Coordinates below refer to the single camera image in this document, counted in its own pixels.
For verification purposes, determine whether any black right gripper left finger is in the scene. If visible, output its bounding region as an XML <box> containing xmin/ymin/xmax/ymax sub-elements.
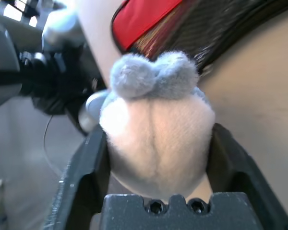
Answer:
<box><xmin>44</xmin><ymin>124</ymin><xmax>111</xmax><ymax>230</ymax></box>

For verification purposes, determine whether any black red paddle case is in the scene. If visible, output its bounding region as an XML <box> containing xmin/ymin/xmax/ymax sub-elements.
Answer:
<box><xmin>110</xmin><ymin>0</ymin><xmax>288</xmax><ymax>75</ymax></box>

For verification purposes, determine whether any grey white plush keychain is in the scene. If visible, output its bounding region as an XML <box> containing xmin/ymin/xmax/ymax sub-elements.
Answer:
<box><xmin>99</xmin><ymin>50</ymin><xmax>216</xmax><ymax>199</ymax></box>

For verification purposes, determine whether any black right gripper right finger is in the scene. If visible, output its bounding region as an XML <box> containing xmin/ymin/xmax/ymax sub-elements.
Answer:
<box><xmin>207</xmin><ymin>123</ymin><xmax>288</xmax><ymax>230</ymax></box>

